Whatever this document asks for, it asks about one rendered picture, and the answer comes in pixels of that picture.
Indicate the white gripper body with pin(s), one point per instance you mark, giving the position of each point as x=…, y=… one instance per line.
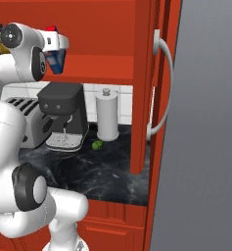
x=60, y=41

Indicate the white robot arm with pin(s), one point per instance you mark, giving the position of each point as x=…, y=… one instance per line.
x=6, y=137

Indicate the black coffee machine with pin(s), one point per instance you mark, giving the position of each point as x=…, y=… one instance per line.
x=63, y=101

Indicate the white paper towel roll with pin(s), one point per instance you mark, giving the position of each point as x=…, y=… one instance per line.
x=107, y=112

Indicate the silver toaster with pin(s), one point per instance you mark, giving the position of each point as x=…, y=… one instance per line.
x=34, y=125

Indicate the red cabinet door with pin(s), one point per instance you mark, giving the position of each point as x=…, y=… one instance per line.
x=141, y=91

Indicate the green lime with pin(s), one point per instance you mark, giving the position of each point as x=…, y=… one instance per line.
x=97, y=145

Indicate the red fridge side panel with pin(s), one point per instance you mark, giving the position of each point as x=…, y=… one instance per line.
x=158, y=163

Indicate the grey fridge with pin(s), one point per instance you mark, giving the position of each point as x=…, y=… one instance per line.
x=205, y=137

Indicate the red base cabinet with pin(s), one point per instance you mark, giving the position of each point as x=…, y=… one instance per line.
x=120, y=215

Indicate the red drawer front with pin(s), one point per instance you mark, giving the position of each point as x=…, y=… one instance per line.
x=111, y=237

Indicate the red wall cabinet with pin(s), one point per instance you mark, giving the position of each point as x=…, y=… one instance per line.
x=98, y=36

